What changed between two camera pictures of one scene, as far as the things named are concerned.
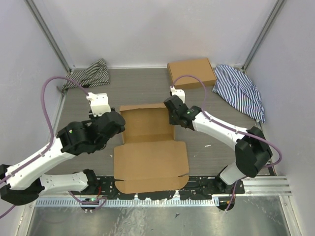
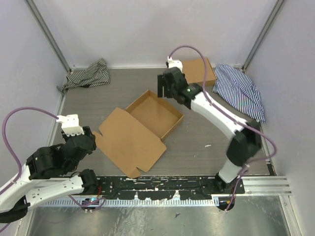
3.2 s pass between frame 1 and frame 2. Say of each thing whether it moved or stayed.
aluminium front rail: stayed
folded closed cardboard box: stayed
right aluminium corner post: stayed
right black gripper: moved
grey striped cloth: stayed
